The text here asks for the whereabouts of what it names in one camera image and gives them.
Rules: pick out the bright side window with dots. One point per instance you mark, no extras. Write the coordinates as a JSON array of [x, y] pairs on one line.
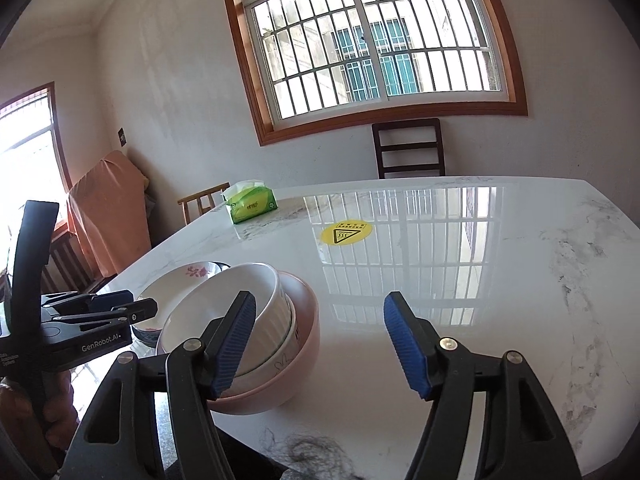
[[56, 125]]

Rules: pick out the large white ribbed bowl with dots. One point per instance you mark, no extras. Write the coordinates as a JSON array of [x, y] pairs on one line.
[[270, 305]]

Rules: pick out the green tissue pack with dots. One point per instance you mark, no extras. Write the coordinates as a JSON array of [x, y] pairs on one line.
[[250, 207]]

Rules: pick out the dark wooden chair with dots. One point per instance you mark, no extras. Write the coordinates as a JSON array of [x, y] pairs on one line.
[[407, 127]]

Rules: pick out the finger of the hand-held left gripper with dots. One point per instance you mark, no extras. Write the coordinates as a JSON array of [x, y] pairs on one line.
[[135, 311], [110, 298]]

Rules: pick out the yellow round sticker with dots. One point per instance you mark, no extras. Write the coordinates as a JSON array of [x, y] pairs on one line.
[[345, 234]]

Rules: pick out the light wooden chair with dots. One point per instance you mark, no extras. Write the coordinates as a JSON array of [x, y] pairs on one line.
[[200, 195]]

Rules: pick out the blue and white patterned plate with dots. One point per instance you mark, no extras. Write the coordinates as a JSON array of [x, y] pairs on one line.
[[145, 335]]

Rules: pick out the pink bowl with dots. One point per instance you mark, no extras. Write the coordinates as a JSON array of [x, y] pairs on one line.
[[300, 355]]

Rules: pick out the white rose print plate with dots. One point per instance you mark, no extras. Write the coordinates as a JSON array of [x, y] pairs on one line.
[[170, 290]]

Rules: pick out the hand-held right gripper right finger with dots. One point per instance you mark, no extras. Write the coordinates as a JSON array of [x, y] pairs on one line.
[[405, 345]]

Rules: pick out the wooden framed barred window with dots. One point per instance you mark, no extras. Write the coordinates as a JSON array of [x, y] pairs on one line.
[[265, 130]]

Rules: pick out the orange cloth covered chair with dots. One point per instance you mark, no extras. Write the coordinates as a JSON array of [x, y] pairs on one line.
[[110, 210]]

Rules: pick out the white cartoon print bowl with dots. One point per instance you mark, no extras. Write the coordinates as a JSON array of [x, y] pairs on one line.
[[282, 347]]

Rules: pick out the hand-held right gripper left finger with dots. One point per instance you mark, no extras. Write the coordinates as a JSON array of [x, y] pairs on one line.
[[235, 345]]

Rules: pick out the wooden slatted furniture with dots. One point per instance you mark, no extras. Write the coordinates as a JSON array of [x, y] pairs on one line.
[[65, 260]]

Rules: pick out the dark wall switch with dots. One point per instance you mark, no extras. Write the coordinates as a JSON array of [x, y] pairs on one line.
[[121, 137]]

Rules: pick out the person's left hand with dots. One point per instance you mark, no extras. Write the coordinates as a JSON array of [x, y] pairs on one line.
[[62, 410]]

